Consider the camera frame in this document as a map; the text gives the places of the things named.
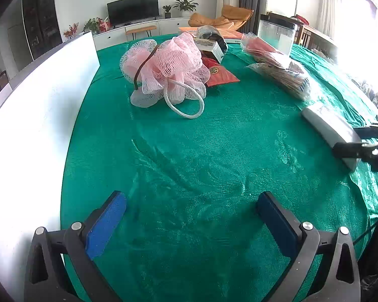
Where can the white television cabinet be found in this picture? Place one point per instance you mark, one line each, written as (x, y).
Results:
(170, 26)

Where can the large green potted plant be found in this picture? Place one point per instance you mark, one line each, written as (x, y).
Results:
(186, 6)

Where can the white board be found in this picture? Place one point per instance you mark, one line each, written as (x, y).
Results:
(34, 125)

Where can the black garbage bag roll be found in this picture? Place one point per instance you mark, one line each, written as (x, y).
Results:
(209, 32)

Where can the clear jar with black lid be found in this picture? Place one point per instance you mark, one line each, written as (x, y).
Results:
(275, 31)

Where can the black television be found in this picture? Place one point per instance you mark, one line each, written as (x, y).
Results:
(133, 12)

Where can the dark display cabinet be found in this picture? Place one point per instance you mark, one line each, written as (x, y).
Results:
(41, 22)

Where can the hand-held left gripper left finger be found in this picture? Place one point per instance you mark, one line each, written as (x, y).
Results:
(105, 223)

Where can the green tablecloth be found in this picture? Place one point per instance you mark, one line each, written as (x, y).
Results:
(192, 163)

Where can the orange lounge chair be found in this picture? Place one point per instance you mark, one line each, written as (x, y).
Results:
(220, 19)

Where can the leafy potted plant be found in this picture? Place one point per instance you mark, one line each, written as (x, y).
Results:
(93, 25)

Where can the red flower arrangement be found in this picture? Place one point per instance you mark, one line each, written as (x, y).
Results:
(71, 31)

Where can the red envelope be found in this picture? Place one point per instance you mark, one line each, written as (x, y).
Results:
(220, 74)

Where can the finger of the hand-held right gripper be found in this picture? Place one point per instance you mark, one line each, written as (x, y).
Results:
(349, 150)
(375, 130)

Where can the small cardboard box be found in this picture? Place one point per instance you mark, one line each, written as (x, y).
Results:
(211, 48)

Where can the wooden stool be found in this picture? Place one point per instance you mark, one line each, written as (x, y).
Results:
(140, 30)

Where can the small potted plant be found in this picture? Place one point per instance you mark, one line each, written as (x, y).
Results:
(167, 11)

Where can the pink mesh bath loofah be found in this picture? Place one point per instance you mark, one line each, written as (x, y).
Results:
(176, 59)

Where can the silver oblong case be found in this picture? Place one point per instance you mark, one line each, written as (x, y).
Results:
(327, 122)

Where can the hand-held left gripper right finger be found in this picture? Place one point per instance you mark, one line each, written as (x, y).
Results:
(278, 223)

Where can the plastic bag of red packets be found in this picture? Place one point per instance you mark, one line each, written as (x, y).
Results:
(261, 50)

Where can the cotton swab pack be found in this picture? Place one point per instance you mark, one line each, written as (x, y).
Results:
(283, 77)

